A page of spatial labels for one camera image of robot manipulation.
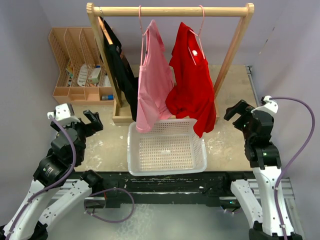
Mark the orange wooden hanger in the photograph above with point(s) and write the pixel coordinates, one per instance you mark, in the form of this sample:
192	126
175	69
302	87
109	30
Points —
105	32

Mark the pink t shirt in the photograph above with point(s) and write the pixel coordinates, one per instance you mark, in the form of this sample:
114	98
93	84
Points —
155	81

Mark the white plastic basket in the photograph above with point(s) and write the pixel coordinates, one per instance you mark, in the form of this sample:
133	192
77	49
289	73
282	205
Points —
170	148

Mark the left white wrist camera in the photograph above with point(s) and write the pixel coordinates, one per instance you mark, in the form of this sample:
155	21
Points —
63	114

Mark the blue grey small cylinder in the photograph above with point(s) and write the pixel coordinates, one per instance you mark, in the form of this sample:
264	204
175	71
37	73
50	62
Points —
108	97

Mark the black t shirt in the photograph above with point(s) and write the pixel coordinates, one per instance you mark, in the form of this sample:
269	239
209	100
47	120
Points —
125	78

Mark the wooden clothes rack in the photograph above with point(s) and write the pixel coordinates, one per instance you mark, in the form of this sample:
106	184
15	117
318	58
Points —
96	12

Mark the pink wire hanger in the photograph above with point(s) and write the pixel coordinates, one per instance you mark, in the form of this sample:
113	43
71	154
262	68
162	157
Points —
200	37
140	22

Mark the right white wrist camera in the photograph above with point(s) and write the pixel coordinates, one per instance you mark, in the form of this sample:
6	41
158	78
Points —
267	105

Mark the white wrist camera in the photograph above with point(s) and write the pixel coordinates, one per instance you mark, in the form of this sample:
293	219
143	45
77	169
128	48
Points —
267	105
63	114

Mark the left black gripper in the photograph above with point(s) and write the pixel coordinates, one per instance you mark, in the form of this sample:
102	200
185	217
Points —
91	128

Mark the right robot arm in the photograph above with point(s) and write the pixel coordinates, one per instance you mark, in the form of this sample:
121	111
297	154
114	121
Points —
267	217

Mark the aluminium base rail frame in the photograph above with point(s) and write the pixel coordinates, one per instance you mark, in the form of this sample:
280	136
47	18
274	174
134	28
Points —
181	188

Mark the papers in organizer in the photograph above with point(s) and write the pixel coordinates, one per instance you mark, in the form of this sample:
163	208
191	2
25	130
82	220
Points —
96	78

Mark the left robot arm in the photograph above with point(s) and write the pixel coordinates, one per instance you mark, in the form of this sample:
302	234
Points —
37	216

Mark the red t shirt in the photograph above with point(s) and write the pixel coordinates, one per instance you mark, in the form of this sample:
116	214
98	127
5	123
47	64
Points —
193	95

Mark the peach desk file organizer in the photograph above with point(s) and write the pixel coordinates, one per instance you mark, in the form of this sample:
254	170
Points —
78	45

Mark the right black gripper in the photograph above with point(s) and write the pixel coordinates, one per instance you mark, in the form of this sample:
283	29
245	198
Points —
240	107

